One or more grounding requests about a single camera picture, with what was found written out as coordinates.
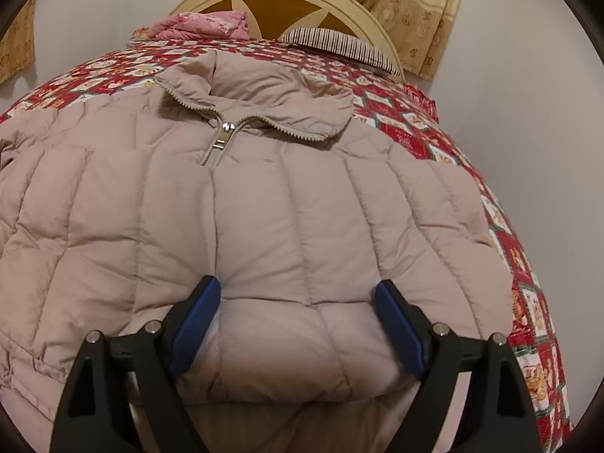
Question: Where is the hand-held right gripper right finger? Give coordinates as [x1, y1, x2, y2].
[374, 279, 560, 453]

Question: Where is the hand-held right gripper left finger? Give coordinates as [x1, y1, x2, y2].
[49, 276, 222, 453]

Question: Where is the beige puffer jacket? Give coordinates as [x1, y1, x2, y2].
[0, 49, 520, 453]

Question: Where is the red patterned bedspread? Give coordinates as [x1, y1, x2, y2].
[0, 38, 574, 439]

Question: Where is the striped pillow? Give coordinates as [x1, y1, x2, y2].
[278, 27, 402, 76]

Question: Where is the pink pillow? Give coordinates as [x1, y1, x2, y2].
[129, 9, 250, 42]

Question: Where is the cream wooden headboard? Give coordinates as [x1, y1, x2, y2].
[167, 0, 407, 83]

